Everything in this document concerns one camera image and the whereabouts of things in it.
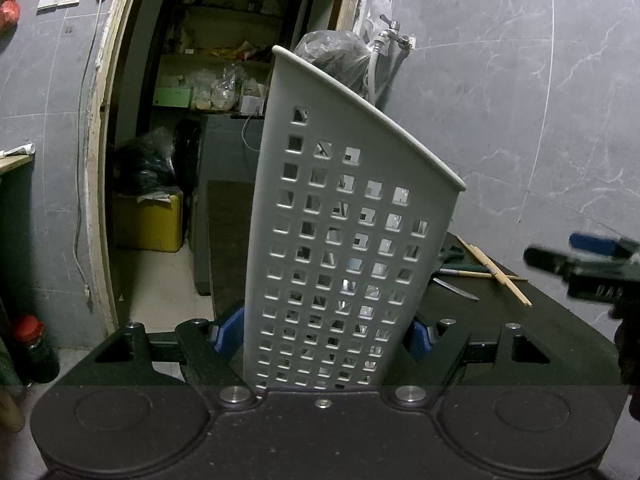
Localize wooden stick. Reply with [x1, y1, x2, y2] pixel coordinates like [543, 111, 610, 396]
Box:
[0, 385, 26, 433]

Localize hanging plastic bag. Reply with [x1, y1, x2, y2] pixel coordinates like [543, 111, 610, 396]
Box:
[367, 0, 393, 36]

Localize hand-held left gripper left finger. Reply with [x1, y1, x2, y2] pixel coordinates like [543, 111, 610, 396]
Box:
[65, 302, 263, 408]

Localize clear plastic bag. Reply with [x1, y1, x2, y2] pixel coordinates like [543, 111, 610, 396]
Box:
[192, 67, 242, 111]

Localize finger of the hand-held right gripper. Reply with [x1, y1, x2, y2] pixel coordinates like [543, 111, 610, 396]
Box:
[523, 246, 640, 307]
[569, 231, 640, 261]

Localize wooden wall shelf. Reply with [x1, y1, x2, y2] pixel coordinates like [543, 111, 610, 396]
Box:
[0, 154, 36, 176]

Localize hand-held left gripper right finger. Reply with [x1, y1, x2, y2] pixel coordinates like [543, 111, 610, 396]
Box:
[385, 316, 601, 407]

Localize green handled kitchen knife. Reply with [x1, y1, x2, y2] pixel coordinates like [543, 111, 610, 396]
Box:
[432, 276, 480, 302]

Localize white wall cable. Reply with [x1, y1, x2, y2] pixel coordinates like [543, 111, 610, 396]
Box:
[74, 0, 108, 313]

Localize storage shelf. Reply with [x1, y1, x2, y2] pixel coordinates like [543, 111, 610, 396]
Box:
[150, 0, 311, 113]

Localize green box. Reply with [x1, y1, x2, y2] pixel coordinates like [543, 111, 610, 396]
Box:
[154, 86, 194, 109]

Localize grey cabinet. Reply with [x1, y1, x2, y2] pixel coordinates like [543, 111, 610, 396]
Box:
[194, 114, 266, 297]

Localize white perforated utensil basket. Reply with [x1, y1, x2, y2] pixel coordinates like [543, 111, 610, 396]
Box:
[241, 45, 467, 392]

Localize black plastic bag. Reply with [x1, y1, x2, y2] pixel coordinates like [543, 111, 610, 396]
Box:
[117, 127, 181, 196]
[292, 30, 373, 103]

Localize dark green handled scissors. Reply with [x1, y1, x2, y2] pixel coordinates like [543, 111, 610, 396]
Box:
[438, 245, 467, 273]

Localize door frame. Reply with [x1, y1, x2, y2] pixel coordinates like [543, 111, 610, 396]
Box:
[82, 0, 376, 341]

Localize yellow crate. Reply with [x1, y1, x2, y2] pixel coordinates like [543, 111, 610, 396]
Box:
[112, 187, 185, 253]

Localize red capped dark bottle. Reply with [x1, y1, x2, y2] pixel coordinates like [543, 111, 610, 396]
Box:
[12, 315, 61, 386]

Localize white hose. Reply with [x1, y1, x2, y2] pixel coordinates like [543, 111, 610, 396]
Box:
[364, 35, 392, 109]

